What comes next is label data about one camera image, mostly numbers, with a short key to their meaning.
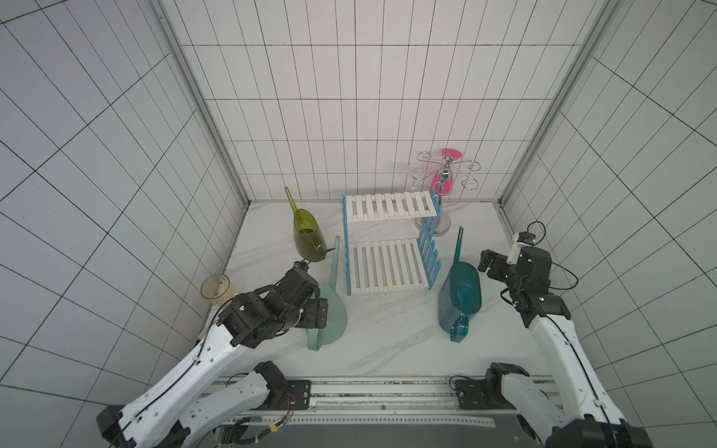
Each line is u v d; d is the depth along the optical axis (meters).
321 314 0.62
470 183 0.87
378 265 0.98
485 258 0.73
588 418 0.39
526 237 0.67
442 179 0.94
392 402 0.73
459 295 0.89
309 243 0.91
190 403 0.41
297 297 0.50
